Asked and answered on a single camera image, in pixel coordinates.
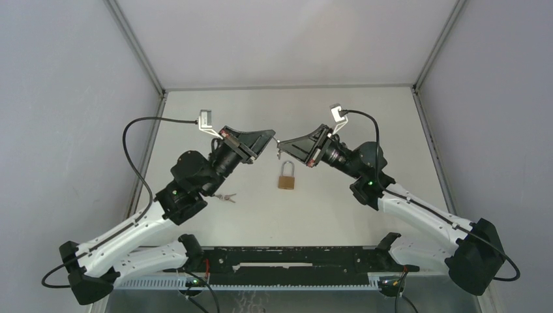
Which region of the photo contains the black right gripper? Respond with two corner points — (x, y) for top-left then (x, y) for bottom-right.
(278, 125), (363, 181)

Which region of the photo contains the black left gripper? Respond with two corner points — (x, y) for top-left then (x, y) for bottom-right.
(202, 127), (275, 197)

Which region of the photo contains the long shackle brass padlock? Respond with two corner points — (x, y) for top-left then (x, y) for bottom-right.
(277, 160), (295, 190)

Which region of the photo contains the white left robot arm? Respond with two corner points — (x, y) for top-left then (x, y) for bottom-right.
(59, 127), (275, 305)

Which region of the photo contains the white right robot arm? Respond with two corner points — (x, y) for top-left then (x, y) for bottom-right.
(277, 125), (506, 296)

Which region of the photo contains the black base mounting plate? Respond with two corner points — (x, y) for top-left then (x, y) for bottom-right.
(189, 246), (420, 284)

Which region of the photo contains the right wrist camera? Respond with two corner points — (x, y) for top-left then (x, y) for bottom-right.
(330, 103), (348, 135)

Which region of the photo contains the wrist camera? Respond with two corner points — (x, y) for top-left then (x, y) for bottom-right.
(198, 110), (220, 138)
(330, 103), (348, 135)

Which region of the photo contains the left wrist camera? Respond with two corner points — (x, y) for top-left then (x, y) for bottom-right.
(198, 110), (220, 138)

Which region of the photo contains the black right camera cable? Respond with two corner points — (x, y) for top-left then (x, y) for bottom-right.
(341, 110), (521, 282)

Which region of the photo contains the white slotted cable duct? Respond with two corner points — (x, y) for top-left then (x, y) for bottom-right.
(114, 275), (380, 291)

